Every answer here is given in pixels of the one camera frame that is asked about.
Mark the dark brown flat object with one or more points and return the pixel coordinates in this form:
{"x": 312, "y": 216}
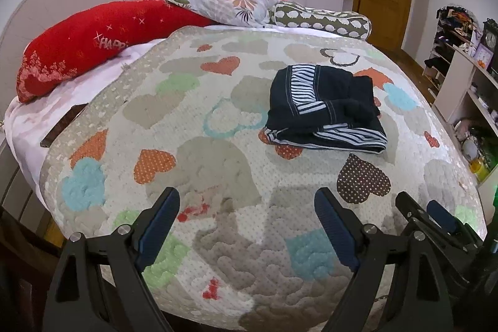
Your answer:
{"x": 64, "y": 124}

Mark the long red star-print pillow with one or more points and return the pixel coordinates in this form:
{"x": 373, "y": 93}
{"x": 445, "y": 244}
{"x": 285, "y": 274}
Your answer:
{"x": 89, "y": 32}

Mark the white bed sheet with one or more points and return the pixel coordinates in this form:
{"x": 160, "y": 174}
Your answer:
{"x": 46, "y": 110}

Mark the shoe rack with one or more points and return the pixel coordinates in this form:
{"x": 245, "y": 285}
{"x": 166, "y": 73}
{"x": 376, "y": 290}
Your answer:
{"x": 439, "y": 40}

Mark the pink plush toy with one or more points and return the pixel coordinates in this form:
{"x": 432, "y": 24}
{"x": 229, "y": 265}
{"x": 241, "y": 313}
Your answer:
{"x": 462, "y": 128}

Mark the olive bolster with white pattern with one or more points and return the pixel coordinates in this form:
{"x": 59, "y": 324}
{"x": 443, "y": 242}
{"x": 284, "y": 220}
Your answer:
{"x": 323, "y": 19}

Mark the yellow jar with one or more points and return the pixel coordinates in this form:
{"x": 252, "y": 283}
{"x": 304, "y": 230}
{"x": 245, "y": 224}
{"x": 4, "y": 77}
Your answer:
{"x": 480, "y": 170}

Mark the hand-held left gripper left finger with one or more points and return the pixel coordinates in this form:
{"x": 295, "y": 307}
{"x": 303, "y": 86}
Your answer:
{"x": 157, "y": 231}

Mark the dark wooden furniture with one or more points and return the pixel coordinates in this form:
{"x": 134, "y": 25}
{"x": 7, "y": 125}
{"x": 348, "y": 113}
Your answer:
{"x": 23, "y": 269}

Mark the heart-print quilt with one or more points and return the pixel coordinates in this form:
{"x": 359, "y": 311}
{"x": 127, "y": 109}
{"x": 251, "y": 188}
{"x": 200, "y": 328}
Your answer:
{"x": 233, "y": 161}

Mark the grey floral pillow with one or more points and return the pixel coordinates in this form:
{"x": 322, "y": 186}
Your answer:
{"x": 229, "y": 3}

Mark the white round appliance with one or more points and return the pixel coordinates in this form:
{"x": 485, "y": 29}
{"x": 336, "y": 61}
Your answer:
{"x": 470, "y": 149}

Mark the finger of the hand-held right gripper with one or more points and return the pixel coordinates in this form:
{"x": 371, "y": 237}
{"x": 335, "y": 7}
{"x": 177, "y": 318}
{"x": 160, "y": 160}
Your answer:
{"x": 441, "y": 217}
{"x": 410, "y": 205}

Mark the dark mantel clock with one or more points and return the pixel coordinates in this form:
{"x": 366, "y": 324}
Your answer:
{"x": 490, "y": 38}

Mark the navy pants with striped trim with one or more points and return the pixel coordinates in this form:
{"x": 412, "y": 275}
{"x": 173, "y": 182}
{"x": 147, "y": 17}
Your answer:
{"x": 338, "y": 114}

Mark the white shelf unit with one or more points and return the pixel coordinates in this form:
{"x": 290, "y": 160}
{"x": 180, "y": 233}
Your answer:
{"x": 455, "y": 91}

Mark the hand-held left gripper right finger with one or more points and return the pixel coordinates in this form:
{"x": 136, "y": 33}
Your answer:
{"x": 336, "y": 231}

